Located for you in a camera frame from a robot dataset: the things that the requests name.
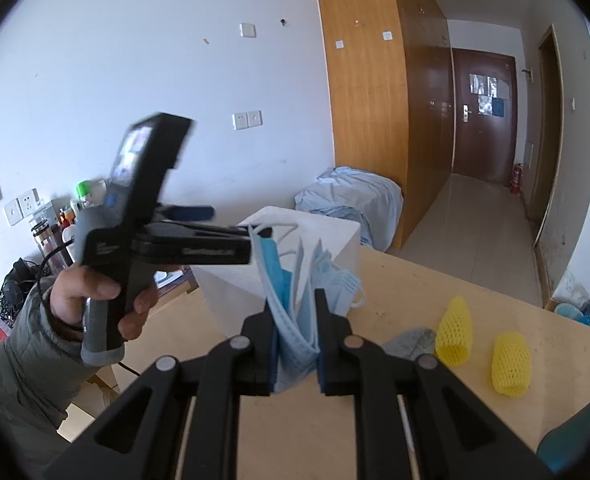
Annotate black cable bundle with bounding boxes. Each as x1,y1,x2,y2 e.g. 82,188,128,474
0,257,43,322

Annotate light blue bedding pile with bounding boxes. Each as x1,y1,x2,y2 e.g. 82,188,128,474
295,166,405,253

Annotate green capped spray can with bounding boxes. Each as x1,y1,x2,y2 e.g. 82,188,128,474
75,180,109,211

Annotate person's left hand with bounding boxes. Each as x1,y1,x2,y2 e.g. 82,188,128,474
50,260,160,343

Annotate cardboard box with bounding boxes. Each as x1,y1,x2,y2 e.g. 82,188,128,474
56,364,126,443

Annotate light blue face mask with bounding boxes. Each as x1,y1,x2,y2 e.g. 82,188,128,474
265,239,365,393

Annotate white wall socket panel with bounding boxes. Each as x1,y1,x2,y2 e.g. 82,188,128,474
4,189,41,226

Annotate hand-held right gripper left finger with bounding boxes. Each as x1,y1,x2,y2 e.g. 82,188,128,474
42,302,281,480

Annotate magazine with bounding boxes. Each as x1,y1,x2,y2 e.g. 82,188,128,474
154,269,199,295

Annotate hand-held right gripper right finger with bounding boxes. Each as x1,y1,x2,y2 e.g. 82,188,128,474
315,287,558,480

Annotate wooden wardrobe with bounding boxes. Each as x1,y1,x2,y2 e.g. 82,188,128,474
312,0,452,251

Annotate person's left forearm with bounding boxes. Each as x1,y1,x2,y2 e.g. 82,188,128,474
0,275,106,461

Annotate wooden side door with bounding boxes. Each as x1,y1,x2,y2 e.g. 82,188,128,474
525,24,566,261

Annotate brown entrance door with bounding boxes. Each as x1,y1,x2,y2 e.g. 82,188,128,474
450,47,518,187

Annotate papers on door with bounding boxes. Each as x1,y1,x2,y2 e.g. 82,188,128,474
470,74,506,117

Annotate teal basin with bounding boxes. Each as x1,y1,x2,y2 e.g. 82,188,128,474
555,299,590,335

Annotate white foam box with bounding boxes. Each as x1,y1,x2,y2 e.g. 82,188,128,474
191,205,362,341

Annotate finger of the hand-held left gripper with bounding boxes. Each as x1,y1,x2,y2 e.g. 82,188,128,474
157,204,215,222
190,224,274,242

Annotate grey cloth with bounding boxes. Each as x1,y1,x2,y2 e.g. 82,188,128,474
381,326,438,361

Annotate teal cup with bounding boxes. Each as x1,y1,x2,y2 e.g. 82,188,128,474
537,400,590,476

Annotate glass bottle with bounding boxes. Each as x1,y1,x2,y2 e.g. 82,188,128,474
30,220,72,273

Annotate white double wall socket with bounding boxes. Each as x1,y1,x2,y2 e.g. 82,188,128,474
232,110,264,130

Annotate yellow foam net sleeve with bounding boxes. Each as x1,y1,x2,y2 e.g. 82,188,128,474
491,331,532,397
435,296,474,366

